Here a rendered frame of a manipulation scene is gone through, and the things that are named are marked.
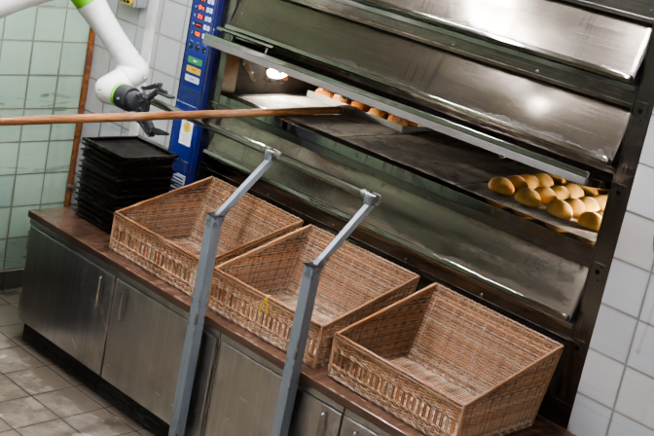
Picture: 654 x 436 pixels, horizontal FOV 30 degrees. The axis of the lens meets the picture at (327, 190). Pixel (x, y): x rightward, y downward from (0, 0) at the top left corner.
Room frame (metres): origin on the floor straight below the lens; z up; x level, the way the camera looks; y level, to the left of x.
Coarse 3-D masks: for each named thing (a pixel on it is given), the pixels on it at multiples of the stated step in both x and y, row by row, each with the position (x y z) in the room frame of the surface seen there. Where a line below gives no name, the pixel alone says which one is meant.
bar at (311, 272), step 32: (224, 128) 4.30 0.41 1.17; (288, 160) 4.06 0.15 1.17; (352, 192) 3.86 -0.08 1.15; (352, 224) 3.75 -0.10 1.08; (320, 256) 3.67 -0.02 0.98; (192, 320) 3.95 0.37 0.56; (192, 352) 3.95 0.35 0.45; (288, 352) 3.64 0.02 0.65; (192, 384) 3.97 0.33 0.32; (288, 384) 3.63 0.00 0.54; (288, 416) 3.64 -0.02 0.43
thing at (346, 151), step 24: (264, 120) 4.68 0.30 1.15; (288, 120) 4.63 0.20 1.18; (336, 144) 4.43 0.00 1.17; (384, 168) 4.26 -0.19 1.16; (408, 168) 4.23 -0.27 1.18; (432, 192) 4.11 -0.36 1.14; (456, 192) 4.04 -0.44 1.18; (504, 216) 3.91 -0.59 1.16; (528, 216) 3.90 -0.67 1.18; (552, 240) 3.78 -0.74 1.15; (576, 240) 3.72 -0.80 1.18
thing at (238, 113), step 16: (144, 112) 4.17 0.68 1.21; (160, 112) 4.22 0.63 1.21; (176, 112) 4.27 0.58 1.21; (192, 112) 4.32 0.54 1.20; (208, 112) 4.38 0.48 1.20; (224, 112) 4.44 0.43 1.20; (240, 112) 4.50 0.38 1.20; (256, 112) 4.56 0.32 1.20; (272, 112) 4.63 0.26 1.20; (288, 112) 4.69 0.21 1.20; (304, 112) 4.76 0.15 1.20; (320, 112) 4.84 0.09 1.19; (336, 112) 4.91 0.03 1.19
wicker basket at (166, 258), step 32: (192, 192) 4.73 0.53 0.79; (224, 192) 4.73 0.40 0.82; (128, 224) 4.39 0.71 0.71; (160, 224) 4.63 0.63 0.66; (192, 224) 4.75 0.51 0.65; (224, 224) 4.67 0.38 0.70; (256, 224) 4.56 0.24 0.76; (288, 224) 4.47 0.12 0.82; (128, 256) 4.38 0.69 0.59; (160, 256) 4.26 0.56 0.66; (192, 256) 4.14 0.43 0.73; (224, 256) 4.16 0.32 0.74; (192, 288) 4.12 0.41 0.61
